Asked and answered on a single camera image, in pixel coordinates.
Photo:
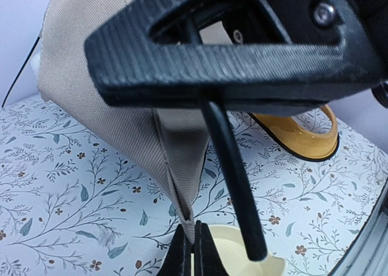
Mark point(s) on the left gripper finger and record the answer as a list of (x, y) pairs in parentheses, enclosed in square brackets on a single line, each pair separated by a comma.
[(246, 54)]

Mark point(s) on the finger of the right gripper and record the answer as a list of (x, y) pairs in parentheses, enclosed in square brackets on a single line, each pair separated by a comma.
[(177, 261), (206, 257)]

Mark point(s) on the black tent pole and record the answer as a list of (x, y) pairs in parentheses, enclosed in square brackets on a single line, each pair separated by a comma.
[(20, 71), (213, 103)]

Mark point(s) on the yellow double bowl holder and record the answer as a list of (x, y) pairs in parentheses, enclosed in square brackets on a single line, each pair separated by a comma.
[(299, 142)]

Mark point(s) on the cream paw print bowl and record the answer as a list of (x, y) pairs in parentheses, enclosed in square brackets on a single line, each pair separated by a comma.
[(231, 249)]

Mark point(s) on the floral table mat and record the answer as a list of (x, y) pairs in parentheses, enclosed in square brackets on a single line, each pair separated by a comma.
[(72, 205)]

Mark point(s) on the front aluminium rail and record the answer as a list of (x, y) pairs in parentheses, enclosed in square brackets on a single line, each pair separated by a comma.
[(368, 253)]

